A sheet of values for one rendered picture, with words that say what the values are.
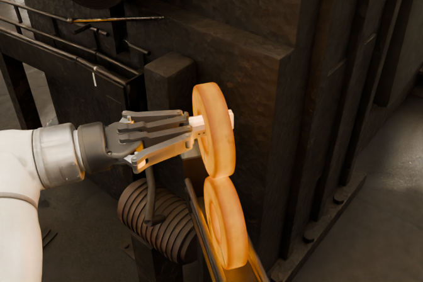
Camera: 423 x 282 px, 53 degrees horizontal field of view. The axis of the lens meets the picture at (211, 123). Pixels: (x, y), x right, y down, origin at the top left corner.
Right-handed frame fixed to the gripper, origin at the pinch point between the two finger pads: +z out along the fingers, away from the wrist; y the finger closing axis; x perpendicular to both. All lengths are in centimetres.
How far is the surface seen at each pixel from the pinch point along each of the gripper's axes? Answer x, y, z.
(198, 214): -17.4, 3.0, -4.0
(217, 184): -7.3, 6.2, -1.1
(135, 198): -32.8, -18.5, -14.9
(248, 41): 0.6, -22.5, 14.1
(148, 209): -29.3, -11.2, -12.4
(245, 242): -12.0, 14.7, 0.6
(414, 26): -27, -63, 90
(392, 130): -91, -77, 106
